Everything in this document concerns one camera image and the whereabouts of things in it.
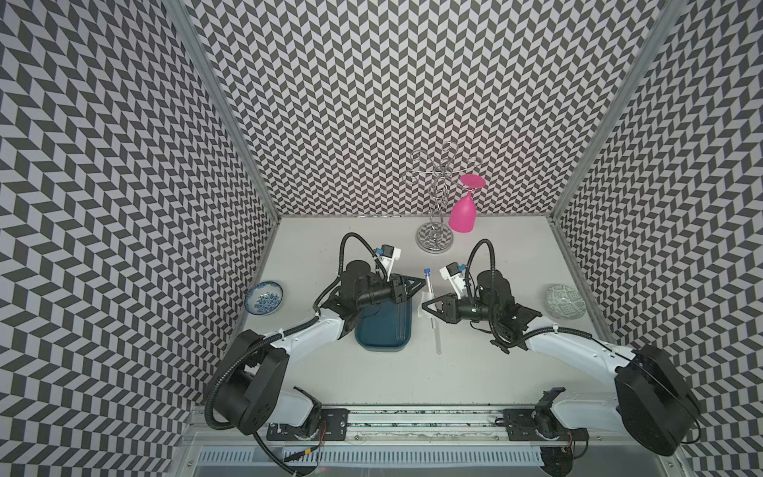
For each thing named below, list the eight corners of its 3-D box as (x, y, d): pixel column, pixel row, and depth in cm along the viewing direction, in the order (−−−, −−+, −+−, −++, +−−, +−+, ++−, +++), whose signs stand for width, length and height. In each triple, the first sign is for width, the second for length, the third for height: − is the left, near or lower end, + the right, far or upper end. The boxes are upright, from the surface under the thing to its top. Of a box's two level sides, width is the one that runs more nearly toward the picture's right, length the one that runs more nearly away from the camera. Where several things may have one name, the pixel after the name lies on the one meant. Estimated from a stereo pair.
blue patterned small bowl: (245, 315, 94) (239, 308, 90) (255, 288, 100) (250, 280, 96) (278, 315, 94) (274, 308, 90) (286, 288, 100) (282, 280, 96)
